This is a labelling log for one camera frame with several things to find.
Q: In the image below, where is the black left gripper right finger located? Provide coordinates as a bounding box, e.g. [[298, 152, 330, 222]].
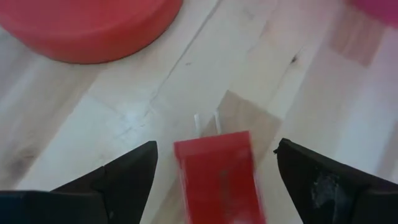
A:
[[273, 137, 398, 224]]

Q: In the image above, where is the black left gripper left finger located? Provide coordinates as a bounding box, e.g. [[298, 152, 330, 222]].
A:
[[51, 140, 159, 224]]

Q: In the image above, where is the red USB charger block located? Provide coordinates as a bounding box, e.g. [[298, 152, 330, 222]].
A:
[[173, 108, 267, 224]]

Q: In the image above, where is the red desk lamp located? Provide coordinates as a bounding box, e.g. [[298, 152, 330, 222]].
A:
[[0, 0, 184, 65]]

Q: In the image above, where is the pink plastic bin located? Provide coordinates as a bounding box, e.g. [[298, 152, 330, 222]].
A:
[[347, 0, 398, 30]]

